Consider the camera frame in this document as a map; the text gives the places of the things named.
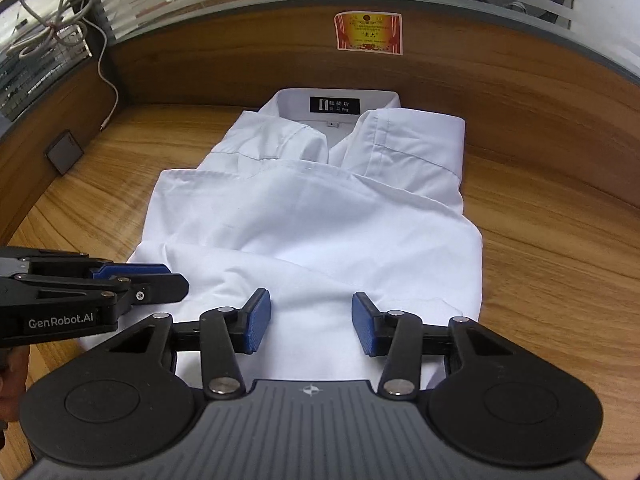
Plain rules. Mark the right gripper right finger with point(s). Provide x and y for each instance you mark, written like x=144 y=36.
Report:
x=370 y=325

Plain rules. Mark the white collared shirt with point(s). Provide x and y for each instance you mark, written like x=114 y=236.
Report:
x=318 y=195

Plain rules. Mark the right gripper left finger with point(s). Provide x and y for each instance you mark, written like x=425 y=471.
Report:
x=256 y=317

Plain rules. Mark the person's left hand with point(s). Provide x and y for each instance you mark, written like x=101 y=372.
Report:
x=13 y=383

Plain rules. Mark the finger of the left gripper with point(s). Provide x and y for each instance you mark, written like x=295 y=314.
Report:
x=167 y=288
x=123 y=270

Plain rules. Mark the red yellow sticker label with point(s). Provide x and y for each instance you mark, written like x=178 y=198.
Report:
x=369 y=31

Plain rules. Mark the black wall socket box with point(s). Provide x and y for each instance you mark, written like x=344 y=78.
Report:
x=64 y=152

